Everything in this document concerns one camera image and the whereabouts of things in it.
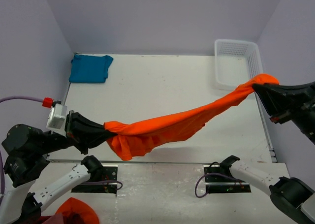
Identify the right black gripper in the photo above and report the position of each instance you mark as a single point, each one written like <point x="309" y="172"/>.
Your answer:
<point x="291" y="99"/>

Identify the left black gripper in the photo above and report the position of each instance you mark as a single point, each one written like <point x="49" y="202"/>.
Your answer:
<point x="85" y="132"/>

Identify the orange t shirt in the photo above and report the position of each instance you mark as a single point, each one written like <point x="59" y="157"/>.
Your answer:
<point x="139" y="138"/>

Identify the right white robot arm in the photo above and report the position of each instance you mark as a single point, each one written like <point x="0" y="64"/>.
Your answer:
<point x="291" y="196"/>

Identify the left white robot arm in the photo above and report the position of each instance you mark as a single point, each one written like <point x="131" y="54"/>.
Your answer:
<point x="26" y="147"/>

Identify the white plastic basket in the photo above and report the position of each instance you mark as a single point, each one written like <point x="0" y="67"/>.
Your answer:
<point x="236" y="62"/>

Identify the folded blue t shirt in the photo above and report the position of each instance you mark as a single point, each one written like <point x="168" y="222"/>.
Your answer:
<point x="90" y="69"/>

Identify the orange cloth in pile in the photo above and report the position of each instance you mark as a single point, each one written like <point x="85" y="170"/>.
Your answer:
<point x="74" y="211"/>

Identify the pink cloth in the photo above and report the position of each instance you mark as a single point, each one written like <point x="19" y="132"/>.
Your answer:
<point x="55" y="219"/>

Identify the dark red cloth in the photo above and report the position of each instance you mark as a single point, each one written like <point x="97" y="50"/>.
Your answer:
<point x="43" y="219"/>

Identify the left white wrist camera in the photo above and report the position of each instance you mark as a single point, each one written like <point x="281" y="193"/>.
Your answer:
<point x="57" y="117"/>

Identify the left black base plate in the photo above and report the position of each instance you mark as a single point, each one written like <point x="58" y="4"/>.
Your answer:
<point x="105" y="182"/>

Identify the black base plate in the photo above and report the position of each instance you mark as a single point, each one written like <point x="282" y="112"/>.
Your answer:
<point x="105" y="182"/>
<point x="219" y="184"/>

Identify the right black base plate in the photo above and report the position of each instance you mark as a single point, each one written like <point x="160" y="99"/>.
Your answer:
<point x="219" y="184"/>

